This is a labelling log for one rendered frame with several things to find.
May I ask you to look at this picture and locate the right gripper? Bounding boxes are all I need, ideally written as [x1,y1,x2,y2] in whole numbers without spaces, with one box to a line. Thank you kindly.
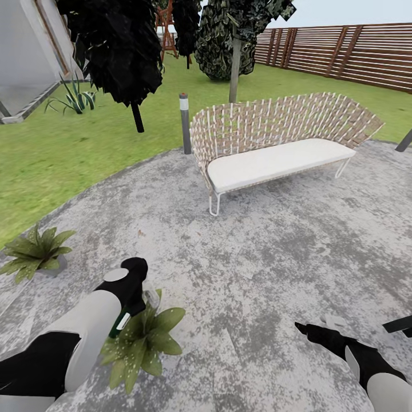
[295,322,340,352]

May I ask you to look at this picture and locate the insectifuge atomizer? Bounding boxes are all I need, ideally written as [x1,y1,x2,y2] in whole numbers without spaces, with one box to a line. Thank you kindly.
[107,306,130,341]

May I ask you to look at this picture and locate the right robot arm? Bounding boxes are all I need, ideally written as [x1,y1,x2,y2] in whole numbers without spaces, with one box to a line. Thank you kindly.
[295,314,412,412]

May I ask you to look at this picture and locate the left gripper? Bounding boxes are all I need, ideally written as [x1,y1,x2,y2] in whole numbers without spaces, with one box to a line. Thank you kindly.
[125,290,147,317]

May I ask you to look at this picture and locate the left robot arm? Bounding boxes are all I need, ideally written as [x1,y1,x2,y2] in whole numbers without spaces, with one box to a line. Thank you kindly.
[0,257,160,412]

